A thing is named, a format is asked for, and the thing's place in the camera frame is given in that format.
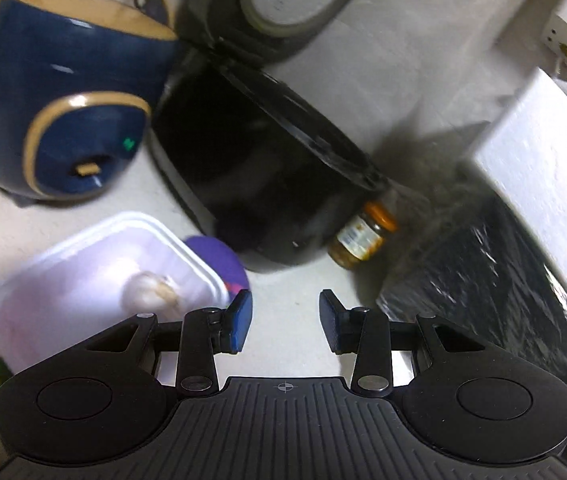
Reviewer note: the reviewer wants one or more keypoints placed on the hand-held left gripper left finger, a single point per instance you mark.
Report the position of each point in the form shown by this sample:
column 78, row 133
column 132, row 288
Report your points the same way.
column 241, row 320

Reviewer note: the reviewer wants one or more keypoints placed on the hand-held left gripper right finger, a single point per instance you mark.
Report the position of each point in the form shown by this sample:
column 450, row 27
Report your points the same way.
column 331, row 322

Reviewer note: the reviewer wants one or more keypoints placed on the clear knotted plastic bag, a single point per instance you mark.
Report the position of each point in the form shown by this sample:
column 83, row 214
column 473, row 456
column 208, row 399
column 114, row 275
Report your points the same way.
column 148, row 292

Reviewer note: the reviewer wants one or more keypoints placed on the red plastic food tray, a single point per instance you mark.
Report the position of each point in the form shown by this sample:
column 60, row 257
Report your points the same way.
column 83, row 270

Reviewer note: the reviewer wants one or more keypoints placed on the purple flower-shaped container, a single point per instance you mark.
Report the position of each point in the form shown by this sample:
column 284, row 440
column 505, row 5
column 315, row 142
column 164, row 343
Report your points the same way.
column 221, row 260

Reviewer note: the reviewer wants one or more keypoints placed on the glass jar with orange lid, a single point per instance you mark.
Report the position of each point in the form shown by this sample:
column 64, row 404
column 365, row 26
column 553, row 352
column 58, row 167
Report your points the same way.
column 361, row 237

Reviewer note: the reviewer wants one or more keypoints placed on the black rice cooker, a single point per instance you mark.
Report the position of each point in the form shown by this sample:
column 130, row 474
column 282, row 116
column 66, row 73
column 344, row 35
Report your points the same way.
column 243, row 160

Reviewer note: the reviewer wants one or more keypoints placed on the black film-wrapped microwave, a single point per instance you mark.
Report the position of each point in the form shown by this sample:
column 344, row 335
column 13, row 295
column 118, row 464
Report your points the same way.
column 488, row 285

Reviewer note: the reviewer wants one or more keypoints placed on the white styrofoam block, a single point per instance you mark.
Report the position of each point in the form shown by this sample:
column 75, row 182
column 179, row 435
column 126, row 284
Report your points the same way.
column 543, row 160

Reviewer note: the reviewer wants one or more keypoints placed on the navy blue rice cooker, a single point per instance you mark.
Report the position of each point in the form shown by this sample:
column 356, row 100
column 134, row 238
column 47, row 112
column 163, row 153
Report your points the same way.
column 63, row 85

